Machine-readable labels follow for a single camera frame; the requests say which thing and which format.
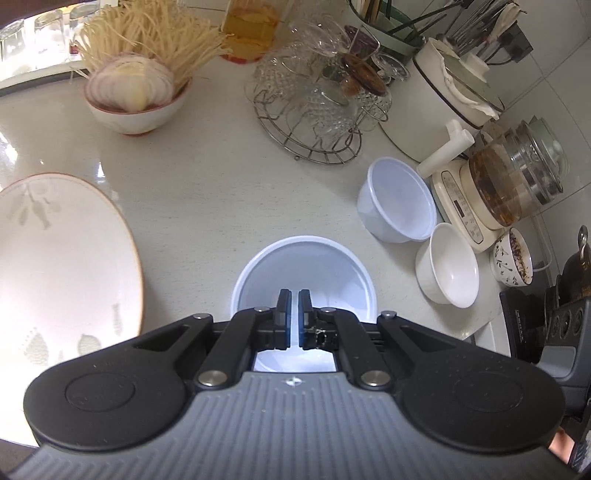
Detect green utensil holder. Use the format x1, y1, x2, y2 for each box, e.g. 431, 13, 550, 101
348, 0, 426, 58

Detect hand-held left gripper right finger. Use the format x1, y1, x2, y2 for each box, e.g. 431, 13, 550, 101
298, 288, 462, 388

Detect hanging kitchen utensils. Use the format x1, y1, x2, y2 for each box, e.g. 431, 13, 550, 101
445, 0, 518, 61

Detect black stove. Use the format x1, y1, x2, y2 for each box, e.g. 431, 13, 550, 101
500, 287, 555, 366

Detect white leaf-print plate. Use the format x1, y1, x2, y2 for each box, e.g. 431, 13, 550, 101
0, 173, 145, 448

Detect set of patterned glass cups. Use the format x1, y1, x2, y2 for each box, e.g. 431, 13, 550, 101
254, 21, 411, 144

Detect red-lid plastic jar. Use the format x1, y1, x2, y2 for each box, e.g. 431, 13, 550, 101
221, 0, 281, 62

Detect white drip tray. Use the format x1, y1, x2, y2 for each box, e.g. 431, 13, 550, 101
0, 41, 88, 88

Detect clear drinking glass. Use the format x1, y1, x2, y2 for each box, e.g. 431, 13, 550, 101
34, 10, 65, 51
0, 21, 26, 63
69, 2, 100, 42

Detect wire cup holder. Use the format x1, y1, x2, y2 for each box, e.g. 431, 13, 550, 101
252, 23, 411, 164

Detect white ceramic bowl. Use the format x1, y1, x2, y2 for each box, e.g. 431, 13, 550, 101
414, 222, 480, 308

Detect cream kettle base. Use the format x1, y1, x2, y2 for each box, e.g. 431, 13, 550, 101
429, 159, 513, 254

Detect glass kettle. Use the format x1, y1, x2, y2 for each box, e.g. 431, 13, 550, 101
466, 119, 570, 228

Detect pale blue plastic bowl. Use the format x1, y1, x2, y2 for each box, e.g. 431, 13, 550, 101
357, 157, 438, 244
231, 235, 378, 374

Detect white electric pot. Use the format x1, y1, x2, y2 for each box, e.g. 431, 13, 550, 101
379, 37, 506, 178

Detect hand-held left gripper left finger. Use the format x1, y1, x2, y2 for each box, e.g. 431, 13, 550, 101
131, 288, 294, 388

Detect halved onion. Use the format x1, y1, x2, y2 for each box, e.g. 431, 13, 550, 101
88, 52, 176, 112

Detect dark metal pot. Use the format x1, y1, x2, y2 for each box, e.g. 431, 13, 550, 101
556, 225, 591, 308

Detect white bowl with red rim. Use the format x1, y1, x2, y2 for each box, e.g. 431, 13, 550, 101
83, 78, 192, 136

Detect floral bowl of grains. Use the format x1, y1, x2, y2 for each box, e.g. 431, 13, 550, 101
490, 228, 534, 288

